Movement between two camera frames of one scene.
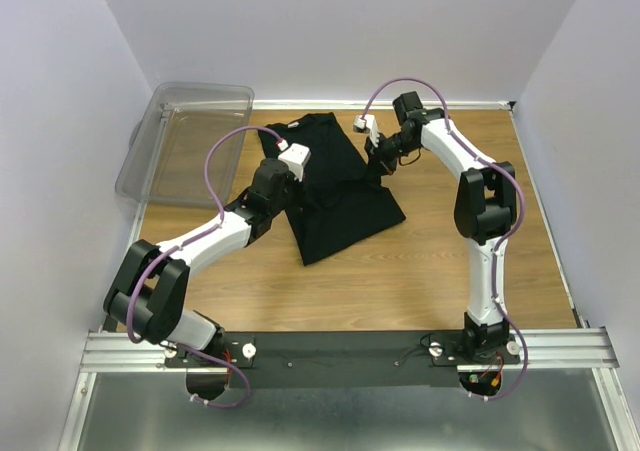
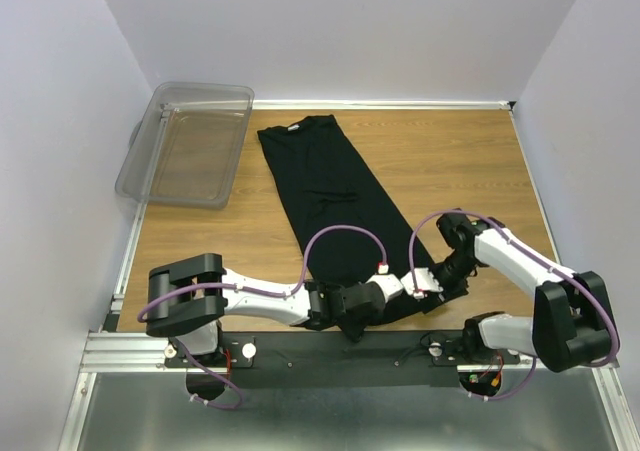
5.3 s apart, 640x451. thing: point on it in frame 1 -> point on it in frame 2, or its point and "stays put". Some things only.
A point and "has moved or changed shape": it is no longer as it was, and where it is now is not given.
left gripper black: x=299 y=191 -> x=355 y=331
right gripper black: x=377 y=158 -> x=449 y=292
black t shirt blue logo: x=342 y=204 has moved or changed shape
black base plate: x=340 y=359 stays put
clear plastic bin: x=164 y=164 stays put
